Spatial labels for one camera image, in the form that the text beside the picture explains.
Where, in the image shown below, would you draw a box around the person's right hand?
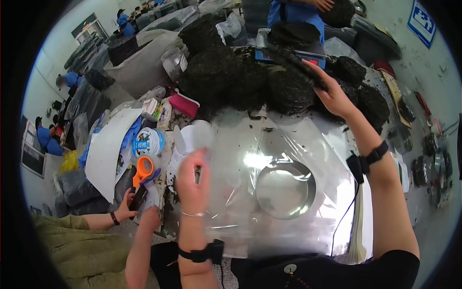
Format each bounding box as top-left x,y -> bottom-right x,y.
302,59 -> 359,122

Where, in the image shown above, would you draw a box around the person's left hand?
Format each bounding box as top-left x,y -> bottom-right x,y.
175,149 -> 212,215

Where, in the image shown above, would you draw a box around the person's right thumb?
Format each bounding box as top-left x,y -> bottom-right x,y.
302,59 -> 328,86

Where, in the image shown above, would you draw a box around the person's left fingers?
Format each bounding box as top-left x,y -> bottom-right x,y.
187,149 -> 212,170

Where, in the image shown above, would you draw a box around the dark dried seaweed cake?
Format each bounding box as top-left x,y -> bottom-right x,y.
266,43 -> 329,92

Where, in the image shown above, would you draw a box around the blue digital scale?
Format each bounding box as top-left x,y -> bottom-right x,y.
254,28 -> 327,70

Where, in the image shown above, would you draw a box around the orange scissors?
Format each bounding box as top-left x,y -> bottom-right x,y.
132,156 -> 156,188

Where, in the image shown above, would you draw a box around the clear plastic sheet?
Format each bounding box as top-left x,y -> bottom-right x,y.
207,108 -> 359,258

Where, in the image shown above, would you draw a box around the small printed carton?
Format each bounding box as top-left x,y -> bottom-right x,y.
142,98 -> 173,131

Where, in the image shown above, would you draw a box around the black bins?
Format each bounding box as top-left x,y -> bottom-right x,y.
351,14 -> 402,66

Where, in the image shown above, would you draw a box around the red stool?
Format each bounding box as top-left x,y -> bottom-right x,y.
373,59 -> 396,79

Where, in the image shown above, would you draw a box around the blue cloth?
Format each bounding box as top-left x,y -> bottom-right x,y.
79,115 -> 144,170

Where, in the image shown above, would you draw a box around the black phone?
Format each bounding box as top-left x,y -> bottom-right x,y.
128,184 -> 148,212

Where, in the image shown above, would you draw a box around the pile of dark seaweed cakes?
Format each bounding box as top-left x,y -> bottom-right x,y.
177,14 -> 391,133

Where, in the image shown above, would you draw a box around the wooden board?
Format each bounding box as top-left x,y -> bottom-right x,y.
380,70 -> 413,129

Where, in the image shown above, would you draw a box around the round steel bowl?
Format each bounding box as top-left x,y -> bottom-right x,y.
256,160 -> 317,220

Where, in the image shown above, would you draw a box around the large white paper sheet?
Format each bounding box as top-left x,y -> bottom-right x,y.
84,108 -> 144,204

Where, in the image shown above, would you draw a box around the black wrist band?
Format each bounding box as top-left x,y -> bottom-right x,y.
178,239 -> 225,265
346,140 -> 389,185

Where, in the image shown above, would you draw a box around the glass jar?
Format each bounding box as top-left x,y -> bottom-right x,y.
161,45 -> 189,83

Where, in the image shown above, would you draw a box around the pile of black bags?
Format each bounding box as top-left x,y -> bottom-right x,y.
53,168 -> 113,218

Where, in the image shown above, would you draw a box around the yellow bag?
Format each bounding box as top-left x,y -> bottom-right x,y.
59,150 -> 80,174

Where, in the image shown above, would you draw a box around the group of steel bowls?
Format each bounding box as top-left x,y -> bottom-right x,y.
411,133 -> 454,208

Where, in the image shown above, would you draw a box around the person's body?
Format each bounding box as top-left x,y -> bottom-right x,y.
150,241 -> 421,289

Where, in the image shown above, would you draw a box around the stack of plastic bags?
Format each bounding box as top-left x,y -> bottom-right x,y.
348,181 -> 373,265

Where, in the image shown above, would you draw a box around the window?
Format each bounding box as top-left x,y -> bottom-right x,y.
20,118 -> 47,178

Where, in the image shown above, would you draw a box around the blue wall sign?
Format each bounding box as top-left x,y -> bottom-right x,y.
407,0 -> 437,50

